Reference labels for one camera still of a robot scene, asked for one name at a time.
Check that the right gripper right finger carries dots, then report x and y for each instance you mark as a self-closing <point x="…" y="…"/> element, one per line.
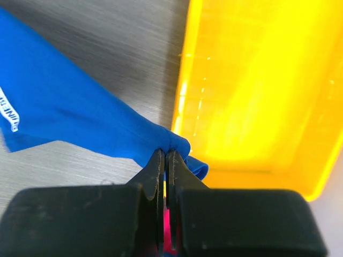
<point x="231" y="222"/>

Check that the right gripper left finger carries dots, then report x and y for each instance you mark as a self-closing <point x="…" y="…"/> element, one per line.
<point x="92" y="220"/>

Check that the blue printed t shirt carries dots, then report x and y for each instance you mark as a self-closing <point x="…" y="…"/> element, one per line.
<point x="45" y="97"/>

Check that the pink t shirt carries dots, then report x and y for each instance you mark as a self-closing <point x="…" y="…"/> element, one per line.
<point x="167" y="240"/>

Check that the yellow plastic tray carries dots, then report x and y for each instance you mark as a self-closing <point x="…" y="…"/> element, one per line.
<point x="259" y="95"/>

